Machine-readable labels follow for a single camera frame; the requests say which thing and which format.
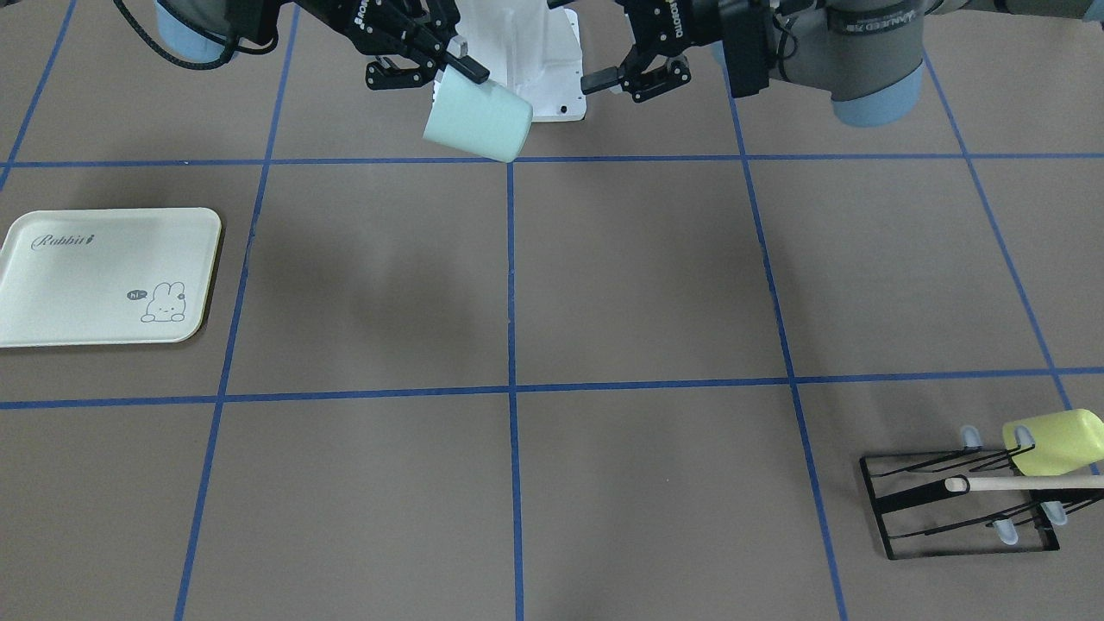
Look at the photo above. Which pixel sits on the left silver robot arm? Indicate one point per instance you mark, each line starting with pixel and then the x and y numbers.
pixel 867 55

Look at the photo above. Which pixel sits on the yellow cup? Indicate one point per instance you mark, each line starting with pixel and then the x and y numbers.
pixel 1054 444

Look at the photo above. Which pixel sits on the cream rabbit tray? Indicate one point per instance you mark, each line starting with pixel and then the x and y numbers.
pixel 107 277

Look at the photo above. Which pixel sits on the wooden rack handle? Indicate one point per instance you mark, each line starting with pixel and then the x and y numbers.
pixel 1023 483

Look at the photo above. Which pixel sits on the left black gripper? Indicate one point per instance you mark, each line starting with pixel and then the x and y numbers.
pixel 681 24

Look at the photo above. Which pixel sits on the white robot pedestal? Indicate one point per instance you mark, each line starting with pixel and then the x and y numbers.
pixel 532 50

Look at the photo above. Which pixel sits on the black wire cup rack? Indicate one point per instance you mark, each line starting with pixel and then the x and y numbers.
pixel 916 517

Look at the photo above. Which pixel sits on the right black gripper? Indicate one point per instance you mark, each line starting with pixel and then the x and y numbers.
pixel 355 19

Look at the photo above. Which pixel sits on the light green cup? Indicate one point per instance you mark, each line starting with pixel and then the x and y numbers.
pixel 486 120

